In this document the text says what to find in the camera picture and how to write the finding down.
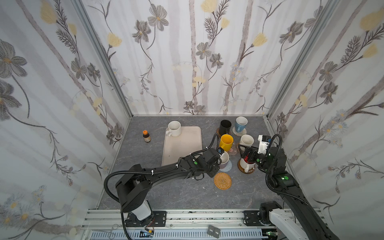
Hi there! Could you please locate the blue floral mug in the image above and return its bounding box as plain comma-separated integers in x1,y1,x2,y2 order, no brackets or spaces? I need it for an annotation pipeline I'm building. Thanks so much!
235,117,248,132

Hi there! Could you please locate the rattan wicker round coaster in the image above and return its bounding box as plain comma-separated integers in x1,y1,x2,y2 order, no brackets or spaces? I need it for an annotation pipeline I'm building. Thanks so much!
214,173,232,190

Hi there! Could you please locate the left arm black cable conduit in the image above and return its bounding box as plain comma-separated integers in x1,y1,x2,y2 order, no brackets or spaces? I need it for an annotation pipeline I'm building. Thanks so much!
103,133,220,240

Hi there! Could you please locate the white mug red interior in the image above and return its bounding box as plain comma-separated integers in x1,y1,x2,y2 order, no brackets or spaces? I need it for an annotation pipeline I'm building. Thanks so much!
239,158,256,172

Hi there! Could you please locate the plain white mug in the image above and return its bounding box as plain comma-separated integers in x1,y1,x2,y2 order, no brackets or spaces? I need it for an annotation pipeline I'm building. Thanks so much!
239,135,255,147

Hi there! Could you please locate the multicolour woven round coaster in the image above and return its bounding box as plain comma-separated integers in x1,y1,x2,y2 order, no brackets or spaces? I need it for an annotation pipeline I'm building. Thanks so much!
232,127,247,137

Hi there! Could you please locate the beige plastic tray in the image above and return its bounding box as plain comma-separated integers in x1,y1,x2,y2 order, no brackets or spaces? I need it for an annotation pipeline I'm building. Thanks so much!
162,126,203,166

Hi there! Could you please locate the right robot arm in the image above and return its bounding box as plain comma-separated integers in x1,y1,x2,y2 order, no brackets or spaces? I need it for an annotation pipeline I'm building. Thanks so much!
239,145,338,240

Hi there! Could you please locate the glossy brown round coaster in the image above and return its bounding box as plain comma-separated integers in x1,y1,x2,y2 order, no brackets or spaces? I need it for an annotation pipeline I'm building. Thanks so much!
238,162,255,174

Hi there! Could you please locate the black cup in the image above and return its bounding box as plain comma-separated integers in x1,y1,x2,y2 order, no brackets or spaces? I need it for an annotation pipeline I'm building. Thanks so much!
219,120,232,136

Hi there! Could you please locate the white speckled mug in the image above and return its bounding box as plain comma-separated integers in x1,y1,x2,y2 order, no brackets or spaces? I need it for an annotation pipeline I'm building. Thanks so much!
166,121,182,137

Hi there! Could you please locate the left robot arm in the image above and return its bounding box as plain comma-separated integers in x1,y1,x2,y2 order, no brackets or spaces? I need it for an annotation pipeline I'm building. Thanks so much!
113,148,225,226

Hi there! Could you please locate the dark brown round wooden coaster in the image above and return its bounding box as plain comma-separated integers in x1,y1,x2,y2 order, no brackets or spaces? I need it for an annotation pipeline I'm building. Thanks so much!
216,128,222,138

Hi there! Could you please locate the yellow cup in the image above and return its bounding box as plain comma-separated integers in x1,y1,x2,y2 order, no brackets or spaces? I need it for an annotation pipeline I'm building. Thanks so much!
219,134,234,152

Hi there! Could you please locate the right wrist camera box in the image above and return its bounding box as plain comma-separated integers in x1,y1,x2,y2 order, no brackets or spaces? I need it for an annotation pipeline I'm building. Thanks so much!
258,135,272,155

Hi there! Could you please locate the aluminium frame rail base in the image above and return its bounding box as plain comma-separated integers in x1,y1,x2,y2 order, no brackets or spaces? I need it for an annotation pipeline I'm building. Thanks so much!
80,209,304,240

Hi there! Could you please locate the grey-blue woven round coaster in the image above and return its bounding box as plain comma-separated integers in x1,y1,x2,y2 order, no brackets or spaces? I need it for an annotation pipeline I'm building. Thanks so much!
220,160,233,173

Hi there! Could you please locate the pink flower silicone coaster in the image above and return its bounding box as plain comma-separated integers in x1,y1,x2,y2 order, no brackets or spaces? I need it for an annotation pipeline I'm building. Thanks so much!
228,142,238,156

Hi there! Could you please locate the lavender white cup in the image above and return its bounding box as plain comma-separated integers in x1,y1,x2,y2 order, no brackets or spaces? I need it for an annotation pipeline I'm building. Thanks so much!
219,151,230,169

